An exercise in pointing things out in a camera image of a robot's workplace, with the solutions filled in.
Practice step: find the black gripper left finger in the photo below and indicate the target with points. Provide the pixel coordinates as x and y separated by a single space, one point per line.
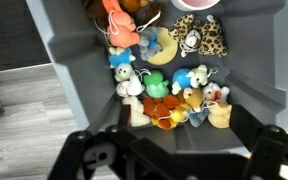
124 115

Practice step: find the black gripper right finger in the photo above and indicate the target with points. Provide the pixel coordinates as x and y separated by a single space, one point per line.
245 126

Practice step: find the blue and white plush toy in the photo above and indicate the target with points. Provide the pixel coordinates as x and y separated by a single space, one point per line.
184 78

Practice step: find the cream yellow plush toy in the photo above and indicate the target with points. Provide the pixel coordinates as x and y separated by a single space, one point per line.
219 114

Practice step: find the orange red plush toy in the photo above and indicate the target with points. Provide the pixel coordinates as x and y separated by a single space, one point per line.
164 112

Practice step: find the green plush toy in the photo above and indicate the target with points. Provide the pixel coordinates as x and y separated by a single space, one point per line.
156 85

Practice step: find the tan yellow plush toy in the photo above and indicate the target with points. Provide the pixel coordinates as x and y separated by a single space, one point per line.
190 98

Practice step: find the orange pink plush toy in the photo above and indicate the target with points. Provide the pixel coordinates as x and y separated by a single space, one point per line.
121 28

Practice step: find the leopard print plush toy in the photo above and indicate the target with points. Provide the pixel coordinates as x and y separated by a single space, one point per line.
193 35

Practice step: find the light blue bear plush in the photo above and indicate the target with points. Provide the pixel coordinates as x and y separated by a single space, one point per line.
118 55

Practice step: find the grey plastic bin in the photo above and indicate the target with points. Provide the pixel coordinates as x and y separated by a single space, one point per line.
255 68

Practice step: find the yellow moon plush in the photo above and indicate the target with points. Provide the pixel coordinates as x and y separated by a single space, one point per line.
169 48

